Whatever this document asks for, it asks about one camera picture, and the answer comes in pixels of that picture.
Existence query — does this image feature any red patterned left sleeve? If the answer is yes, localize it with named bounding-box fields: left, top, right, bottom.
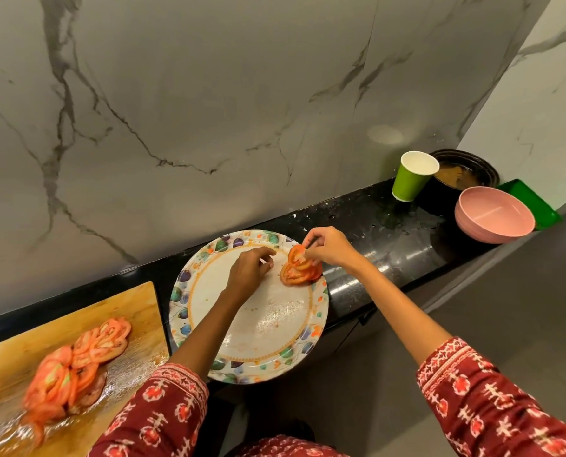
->
left=88, top=362, right=210, bottom=457

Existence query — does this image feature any red patterned tunic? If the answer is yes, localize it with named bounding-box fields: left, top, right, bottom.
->
left=225, top=434, right=350, bottom=457

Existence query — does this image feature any person's left forearm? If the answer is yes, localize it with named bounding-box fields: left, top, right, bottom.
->
left=168, top=289, right=246, bottom=384

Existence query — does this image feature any person's right forearm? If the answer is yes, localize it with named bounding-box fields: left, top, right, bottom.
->
left=352, top=259, right=453, bottom=367

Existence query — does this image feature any floral rimmed plate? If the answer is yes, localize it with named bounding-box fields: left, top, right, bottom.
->
left=168, top=229, right=330, bottom=386

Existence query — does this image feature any pink bowl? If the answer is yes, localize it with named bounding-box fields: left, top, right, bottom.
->
left=454, top=186, right=537, bottom=245

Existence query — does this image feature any person's left hand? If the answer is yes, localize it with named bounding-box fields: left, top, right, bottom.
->
left=223, top=246, right=278, bottom=305

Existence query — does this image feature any green paper cup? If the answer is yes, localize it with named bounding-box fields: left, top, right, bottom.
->
left=391, top=150, right=440, bottom=203

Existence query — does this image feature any brown lower cabinet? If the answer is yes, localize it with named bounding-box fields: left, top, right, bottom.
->
left=206, top=261, right=498, bottom=424

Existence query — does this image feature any pile of tomato slices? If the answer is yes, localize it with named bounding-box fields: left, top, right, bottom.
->
left=22, top=317, right=133, bottom=448

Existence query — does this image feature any red patterned sleeve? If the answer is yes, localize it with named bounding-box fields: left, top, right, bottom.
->
left=88, top=362, right=210, bottom=457
left=416, top=336, right=566, bottom=457

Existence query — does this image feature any green plastic tray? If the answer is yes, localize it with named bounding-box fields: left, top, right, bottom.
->
left=497, top=178, right=562, bottom=232

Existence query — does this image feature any dark cooking pot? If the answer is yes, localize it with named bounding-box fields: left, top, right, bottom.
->
left=418, top=149, right=501, bottom=210

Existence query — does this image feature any wooden cutting board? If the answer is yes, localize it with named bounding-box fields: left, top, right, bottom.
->
left=0, top=281, right=171, bottom=457

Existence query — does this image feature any red patterned right sleeve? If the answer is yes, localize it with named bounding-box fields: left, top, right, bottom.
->
left=416, top=336, right=566, bottom=457

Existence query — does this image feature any person's right hand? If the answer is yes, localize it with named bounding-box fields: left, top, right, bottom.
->
left=301, top=226, right=367, bottom=277

